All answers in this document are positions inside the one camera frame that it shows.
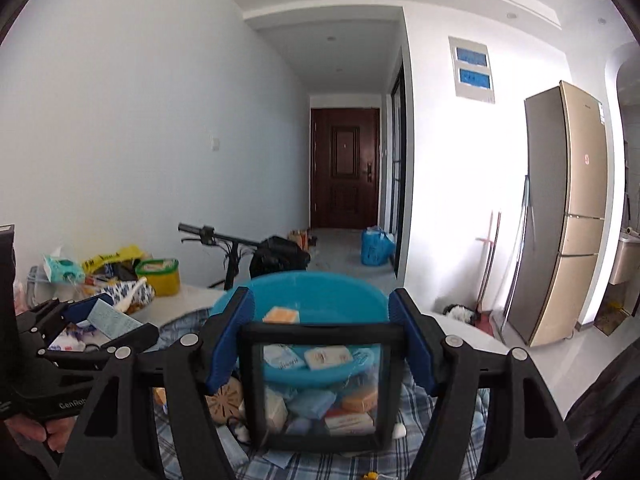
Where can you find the dark brown door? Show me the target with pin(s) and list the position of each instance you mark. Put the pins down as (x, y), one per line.
(345, 170)

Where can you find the brown bag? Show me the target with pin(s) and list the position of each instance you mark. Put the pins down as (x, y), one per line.
(299, 240)

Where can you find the white box gold stripe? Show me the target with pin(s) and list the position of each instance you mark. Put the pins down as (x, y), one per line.
(327, 357)

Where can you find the yellow container green lid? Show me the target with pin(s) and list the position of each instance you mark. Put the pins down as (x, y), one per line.
(160, 275)

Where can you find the black framed glass door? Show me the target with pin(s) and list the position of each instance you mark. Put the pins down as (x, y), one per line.
(397, 170)

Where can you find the blue floral ceramic bowl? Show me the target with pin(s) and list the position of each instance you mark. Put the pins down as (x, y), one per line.
(112, 292)

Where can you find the person's left hand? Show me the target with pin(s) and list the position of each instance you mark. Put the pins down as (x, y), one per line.
(45, 427)

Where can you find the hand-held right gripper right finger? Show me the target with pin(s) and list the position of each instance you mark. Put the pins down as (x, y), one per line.
(412, 345)

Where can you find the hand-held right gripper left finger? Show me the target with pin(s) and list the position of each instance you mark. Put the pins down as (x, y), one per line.
(227, 345)

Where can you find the beige cabinet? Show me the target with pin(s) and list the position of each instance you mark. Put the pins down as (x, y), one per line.
(626, 260)

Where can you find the dark cloth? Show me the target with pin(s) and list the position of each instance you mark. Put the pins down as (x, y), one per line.
(605, 410)

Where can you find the blue plaid cloth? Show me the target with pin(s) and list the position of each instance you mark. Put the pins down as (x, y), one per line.
(320, 467)

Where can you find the white wall electrical panel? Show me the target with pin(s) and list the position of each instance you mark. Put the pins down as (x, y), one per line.
(472, 70)

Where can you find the black framed transparent box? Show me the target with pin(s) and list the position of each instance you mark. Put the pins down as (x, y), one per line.
(250, 390)

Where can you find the yellow plastic bag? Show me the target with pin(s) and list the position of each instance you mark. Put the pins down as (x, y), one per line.
(110, 260)

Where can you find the blue plastic bag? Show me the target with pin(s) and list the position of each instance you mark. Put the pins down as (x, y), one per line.
(377, 247)

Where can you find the teal tissue pack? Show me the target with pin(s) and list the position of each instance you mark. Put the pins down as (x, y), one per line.
(62, 267)

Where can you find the white spoon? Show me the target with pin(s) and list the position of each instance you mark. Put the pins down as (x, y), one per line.
(134, 292)

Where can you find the brown doormat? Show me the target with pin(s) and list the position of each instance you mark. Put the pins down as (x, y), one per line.
(612, 317)

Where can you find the black white floor cloth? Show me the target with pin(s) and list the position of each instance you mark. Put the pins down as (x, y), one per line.
(460, 313)

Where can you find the pale blue printed box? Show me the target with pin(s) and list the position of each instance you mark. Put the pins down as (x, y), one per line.
(107, 319)

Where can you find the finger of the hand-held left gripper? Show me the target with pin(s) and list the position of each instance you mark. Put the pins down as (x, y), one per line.
(80, 310)
(125, 340)

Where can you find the pale blue packet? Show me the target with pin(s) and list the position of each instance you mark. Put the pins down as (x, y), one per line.
(283, 357)

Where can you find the blue plastic basin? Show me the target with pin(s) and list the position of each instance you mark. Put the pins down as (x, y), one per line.
(325, 290)

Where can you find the gold refrigerator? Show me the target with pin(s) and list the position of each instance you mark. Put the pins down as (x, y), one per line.
(565, 210)

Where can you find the red white box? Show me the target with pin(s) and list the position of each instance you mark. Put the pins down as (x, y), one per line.
(350, 421)

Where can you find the brown round slotted disc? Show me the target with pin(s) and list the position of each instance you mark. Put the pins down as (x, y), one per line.
(225, 400)

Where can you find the black bicycle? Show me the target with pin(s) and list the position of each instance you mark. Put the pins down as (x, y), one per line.
(235, 242)

